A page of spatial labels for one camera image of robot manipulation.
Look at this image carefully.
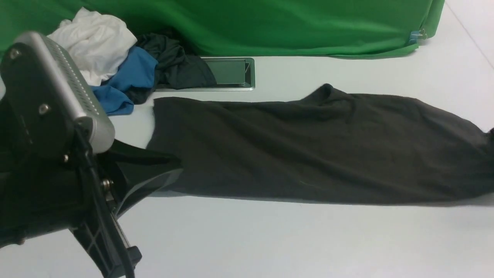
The blue crumpled garment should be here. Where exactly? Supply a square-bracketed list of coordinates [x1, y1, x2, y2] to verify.
[91, 46, 157, 115]

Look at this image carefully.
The blue binder clip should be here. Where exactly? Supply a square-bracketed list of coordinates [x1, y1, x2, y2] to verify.
[409, 29, 428, 44]

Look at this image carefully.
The dark gray long-sleeved shirt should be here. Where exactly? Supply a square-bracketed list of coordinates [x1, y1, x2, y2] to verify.
[147, 84, 494, 205]

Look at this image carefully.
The dark slate crumpled garment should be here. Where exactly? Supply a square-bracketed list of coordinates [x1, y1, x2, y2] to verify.
[125, 27, 217, 105]

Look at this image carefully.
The white crumpled garment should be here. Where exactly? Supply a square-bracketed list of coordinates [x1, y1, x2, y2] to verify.
[48, 7, 137, 86]

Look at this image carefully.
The silver table cable hatch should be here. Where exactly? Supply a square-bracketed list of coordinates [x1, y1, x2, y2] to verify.
[156, 56, 255, 92]

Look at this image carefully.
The green backdrop cloth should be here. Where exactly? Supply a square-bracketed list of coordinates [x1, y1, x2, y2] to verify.
[0, 0, 445, 59]

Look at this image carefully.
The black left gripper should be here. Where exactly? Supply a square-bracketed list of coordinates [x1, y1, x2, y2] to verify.
[1, 97, 183, 278]

